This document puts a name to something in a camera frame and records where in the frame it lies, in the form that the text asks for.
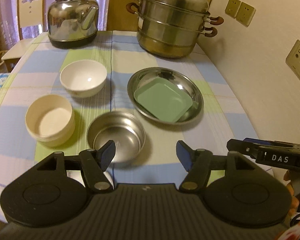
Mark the small stainless steel bowl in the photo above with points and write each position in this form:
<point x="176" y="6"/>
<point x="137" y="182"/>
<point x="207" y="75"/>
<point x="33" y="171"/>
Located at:
<point x="124" y="129"/>

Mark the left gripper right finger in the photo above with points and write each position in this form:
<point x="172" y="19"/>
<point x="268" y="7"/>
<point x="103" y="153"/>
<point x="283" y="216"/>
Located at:
<point x="197" y="164"/>

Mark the person's right hand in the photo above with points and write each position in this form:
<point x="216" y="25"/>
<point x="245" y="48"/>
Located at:
<point x="292" y="177"/>

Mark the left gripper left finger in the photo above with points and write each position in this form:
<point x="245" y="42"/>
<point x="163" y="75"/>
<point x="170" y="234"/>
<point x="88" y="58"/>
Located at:
<point x="93" y="165"/>

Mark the beige wall data socket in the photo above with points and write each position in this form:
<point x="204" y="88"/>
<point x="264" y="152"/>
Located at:
<point x="293" y="59"/>

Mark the green square plastic plate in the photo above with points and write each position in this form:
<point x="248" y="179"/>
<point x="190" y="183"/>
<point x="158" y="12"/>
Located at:
<point x="163" y="99"/>

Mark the white ceramic bowl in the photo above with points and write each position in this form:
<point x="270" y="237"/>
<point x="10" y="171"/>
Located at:
<point x="83" y="78"/>

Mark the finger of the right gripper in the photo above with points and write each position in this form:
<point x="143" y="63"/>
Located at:
<point x="246" y="147"/>
<point x="272" y="143"/>

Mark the checkered blue green tablecloth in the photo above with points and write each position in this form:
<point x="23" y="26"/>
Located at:
<point x="37" y="74"/>

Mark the stainless steel kettle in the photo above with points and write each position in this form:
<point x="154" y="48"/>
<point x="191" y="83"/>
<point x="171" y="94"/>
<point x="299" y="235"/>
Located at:
<point x="72" y="23"/>

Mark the beige wall power outlet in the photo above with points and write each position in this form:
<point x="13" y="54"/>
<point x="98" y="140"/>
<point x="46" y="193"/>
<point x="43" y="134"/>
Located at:
<point x="245" y="14"/>

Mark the stacked steel steamer pot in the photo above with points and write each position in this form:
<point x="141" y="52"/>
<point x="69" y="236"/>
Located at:
<point x="170" y="28"/>

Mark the cream round plastic bowl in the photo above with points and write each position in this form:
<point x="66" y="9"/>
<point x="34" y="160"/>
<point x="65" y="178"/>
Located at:
<point x="50" y="120"/>

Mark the large shallow steel basin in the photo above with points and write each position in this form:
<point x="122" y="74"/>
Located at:
<point x="144" y="76"/>

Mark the floral white small dish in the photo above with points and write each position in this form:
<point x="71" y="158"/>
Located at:
<point x="109" y="178"/>

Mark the white wooden chair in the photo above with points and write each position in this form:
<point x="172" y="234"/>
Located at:
<point x="29" y="13"/>

